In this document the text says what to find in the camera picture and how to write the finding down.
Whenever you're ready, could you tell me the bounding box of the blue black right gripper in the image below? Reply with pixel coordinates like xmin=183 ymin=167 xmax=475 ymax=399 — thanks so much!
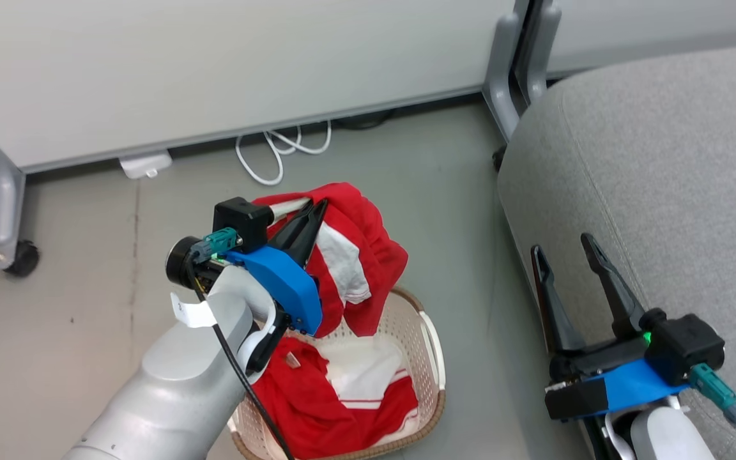
xmin=530 ymin=233 xmax=689 ymax=422

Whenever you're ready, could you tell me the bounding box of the white power adapter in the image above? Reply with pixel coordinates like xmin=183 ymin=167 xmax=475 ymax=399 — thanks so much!
xmin=118 ymin=151 xmax=173 ymax=180

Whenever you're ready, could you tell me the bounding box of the wide white partition panel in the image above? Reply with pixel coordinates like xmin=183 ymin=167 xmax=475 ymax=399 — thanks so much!
xmin=0 ymin=0 xmax=519 ymax=174

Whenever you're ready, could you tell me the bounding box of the teal right camera connector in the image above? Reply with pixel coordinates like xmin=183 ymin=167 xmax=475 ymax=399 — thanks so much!
xmin=689 ymin=364 xmax=736 ymax=427

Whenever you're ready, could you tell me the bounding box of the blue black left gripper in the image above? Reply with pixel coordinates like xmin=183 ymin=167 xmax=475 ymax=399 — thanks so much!
xmin=165 ymin=199 xmax=330 ymax=337

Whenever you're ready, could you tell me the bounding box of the teal camera connector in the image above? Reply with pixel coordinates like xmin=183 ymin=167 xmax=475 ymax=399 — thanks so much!
xmin=190 ymin=227 xmax=243 ymax=264
xmin=689 ymin=364 xmax=736 ymax=427

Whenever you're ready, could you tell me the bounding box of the red white striped garment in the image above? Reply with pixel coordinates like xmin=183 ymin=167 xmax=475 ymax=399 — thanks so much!
xmin=252 ymin=335 xmax=420 ymax=460

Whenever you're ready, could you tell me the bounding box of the narrow white partition panel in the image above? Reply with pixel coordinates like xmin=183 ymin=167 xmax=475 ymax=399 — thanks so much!
xmin=544 ymin=0 xmax=736 ymax=79

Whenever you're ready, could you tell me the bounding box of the white cable label tag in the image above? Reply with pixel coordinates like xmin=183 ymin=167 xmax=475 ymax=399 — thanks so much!
xmin=170 ymin=292 xmax=218 ymax=329

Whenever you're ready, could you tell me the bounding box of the beige plastic laundry basket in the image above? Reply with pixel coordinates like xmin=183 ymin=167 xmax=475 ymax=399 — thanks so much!
xmin=227 ymin=286 xmax=447 ymax=460

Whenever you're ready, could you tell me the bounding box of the teal left camera connector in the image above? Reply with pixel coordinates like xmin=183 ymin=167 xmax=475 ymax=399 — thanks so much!
xmin=190 ymin=227 xmax=243 ymax=264

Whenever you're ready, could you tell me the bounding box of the white looped floor cable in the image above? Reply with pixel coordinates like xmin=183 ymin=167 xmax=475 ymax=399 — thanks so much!
xmin=234 ymin=120 xmax=333 ymax=187

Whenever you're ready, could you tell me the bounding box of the red white shirt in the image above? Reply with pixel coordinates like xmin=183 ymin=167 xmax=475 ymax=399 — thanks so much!
xmin=250 ymin=182 xmax=410 ymax=338

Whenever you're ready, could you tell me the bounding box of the grey fabric sofa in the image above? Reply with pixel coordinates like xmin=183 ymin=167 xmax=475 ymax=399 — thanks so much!
xmin=496 ymin=42 xmax=736 ymax=460

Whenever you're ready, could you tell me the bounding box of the black caster wheel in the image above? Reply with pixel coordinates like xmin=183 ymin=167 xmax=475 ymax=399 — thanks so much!
xmin=4 ymin=240 xmax=41 ymax=278

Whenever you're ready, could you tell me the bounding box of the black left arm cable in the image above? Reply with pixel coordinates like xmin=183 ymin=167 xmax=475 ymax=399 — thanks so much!
xmin=186 ymin=256 xmax=295 ymax=460

